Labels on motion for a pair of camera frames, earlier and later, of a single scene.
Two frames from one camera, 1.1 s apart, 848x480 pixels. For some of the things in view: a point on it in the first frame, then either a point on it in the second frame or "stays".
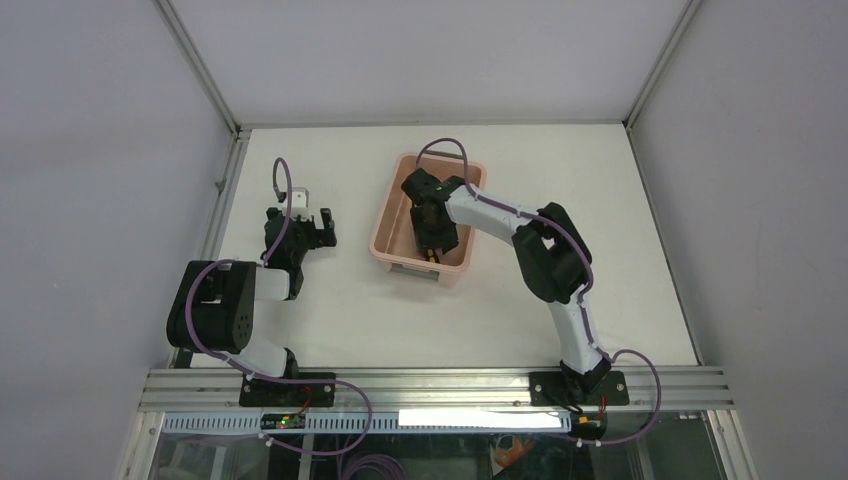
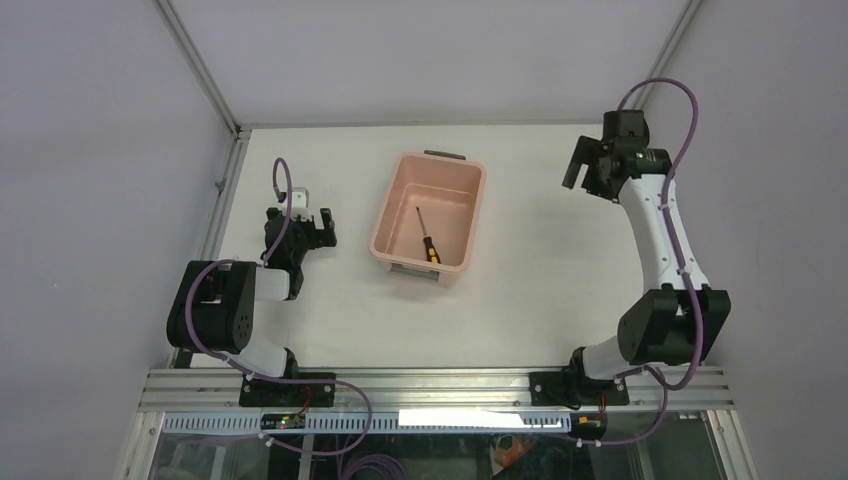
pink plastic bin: x=394 y=239 stays
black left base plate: x=289 y=394 stays
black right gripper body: x=433 y=236 → x=597 y=167
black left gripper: x=299 y=230 stays
